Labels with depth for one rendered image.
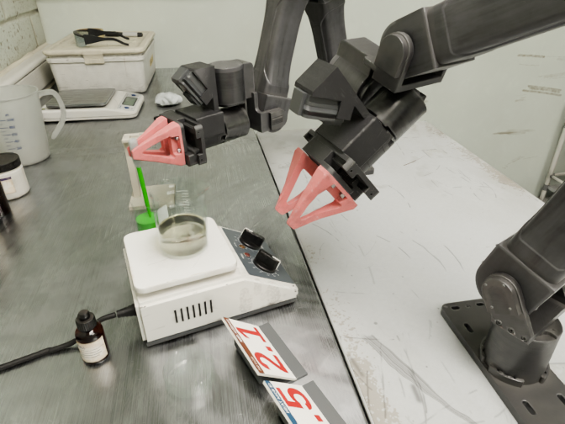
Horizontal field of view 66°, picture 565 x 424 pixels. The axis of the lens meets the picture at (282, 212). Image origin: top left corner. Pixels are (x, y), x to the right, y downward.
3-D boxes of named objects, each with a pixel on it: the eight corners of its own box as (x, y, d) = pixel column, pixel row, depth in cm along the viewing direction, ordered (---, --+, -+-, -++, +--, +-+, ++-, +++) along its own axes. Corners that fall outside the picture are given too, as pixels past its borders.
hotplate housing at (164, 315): (263, 251, 68) (261, 207, 64) (298, 304, 58) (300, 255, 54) (114, 288, 61) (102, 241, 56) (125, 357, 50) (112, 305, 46)
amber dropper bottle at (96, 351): (85, 347, 52) (71, 303, 48) (112, 343, 52) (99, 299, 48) (80, 368, 49) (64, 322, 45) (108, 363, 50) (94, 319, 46)
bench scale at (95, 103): (137, 120, 122) (134, 103, 120) (39, 124, 119) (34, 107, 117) (145, 101, 138) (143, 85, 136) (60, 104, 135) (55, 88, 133)
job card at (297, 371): (268, 324, 55) (267, 299, 53) (308, 375, 48) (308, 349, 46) (224, 342, 52) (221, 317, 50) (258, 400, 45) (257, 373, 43)
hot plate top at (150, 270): (212, 219, 61) (212, 214, 61) (240, 269, 52) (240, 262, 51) (123, 240, 57) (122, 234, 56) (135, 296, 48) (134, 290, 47)
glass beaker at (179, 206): (158, 267, 51) (147, 204, 47) (159, 237, 57) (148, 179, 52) (218, 259, 53) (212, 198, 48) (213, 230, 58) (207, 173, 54)
